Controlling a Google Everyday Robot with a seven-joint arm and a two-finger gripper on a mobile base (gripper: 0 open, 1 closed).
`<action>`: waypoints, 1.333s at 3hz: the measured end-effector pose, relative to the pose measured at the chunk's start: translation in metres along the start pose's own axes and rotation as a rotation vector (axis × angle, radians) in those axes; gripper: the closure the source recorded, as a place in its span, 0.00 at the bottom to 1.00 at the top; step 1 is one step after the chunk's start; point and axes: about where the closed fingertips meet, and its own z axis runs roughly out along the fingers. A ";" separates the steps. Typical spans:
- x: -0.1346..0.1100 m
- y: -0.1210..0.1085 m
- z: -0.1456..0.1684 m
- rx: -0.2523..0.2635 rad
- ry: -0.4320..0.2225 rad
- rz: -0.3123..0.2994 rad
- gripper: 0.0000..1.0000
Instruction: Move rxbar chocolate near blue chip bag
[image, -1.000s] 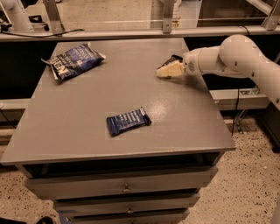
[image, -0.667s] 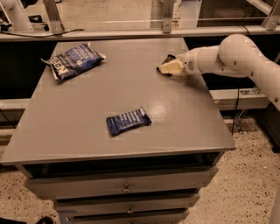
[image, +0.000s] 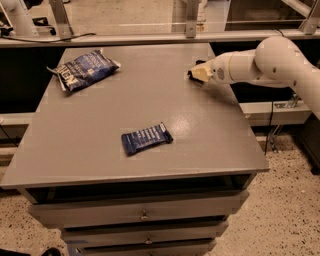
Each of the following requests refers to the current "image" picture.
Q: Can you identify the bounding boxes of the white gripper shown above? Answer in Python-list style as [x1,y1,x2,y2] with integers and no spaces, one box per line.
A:
[190,53,232,84]

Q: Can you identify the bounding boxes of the black chocolate bar wrapper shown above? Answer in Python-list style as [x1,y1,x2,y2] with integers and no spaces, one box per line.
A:
[187,60,206,82]

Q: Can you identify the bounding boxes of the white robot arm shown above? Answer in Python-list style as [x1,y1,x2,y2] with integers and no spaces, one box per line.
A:
[188,36,320,119]

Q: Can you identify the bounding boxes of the blue chip bag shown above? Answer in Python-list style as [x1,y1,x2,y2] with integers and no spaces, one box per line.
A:
[47,49,121,92]

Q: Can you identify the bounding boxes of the blue snack bar wrapper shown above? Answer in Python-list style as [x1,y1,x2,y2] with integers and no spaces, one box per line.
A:
[121,123,173,156]

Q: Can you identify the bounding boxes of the grey drawer cabinet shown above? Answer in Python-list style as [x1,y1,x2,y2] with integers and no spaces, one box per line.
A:
[1,44,268,256]

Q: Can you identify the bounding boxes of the top drawer knob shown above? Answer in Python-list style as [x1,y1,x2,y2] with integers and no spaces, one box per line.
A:
[140,209,150,221]

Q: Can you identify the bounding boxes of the drawer knob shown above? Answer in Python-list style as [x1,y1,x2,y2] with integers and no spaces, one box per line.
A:
[144,236,153,245]
[140,209,150,221]

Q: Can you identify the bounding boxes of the lower grey metal rail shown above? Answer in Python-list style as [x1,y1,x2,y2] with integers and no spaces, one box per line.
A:
[240,100,311,126]

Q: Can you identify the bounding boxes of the grey metal rail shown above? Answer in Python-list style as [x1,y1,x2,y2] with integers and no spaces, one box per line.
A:
[240,100,311,126]
[0,29,320,48]

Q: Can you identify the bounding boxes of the black cable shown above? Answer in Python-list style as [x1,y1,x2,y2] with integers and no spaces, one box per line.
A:
[0,32,98,44]

